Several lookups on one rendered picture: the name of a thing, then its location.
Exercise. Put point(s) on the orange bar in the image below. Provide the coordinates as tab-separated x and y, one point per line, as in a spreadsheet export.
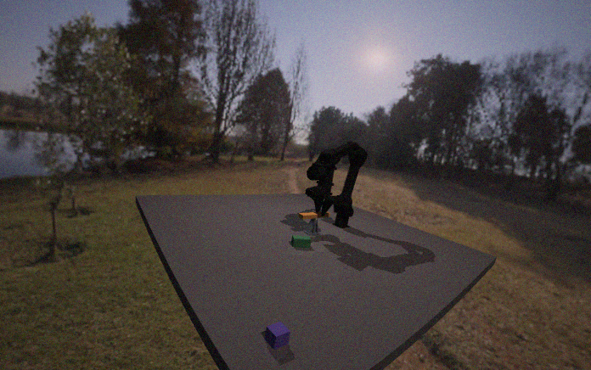
313	215

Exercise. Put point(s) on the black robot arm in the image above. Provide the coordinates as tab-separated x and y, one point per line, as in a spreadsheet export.
324	168

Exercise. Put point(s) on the green rectangular block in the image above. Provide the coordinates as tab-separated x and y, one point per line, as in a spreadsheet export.
301	241

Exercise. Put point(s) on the purple cube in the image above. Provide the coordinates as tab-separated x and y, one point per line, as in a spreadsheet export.
277	335

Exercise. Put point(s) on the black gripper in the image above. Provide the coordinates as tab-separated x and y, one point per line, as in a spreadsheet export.
328	200

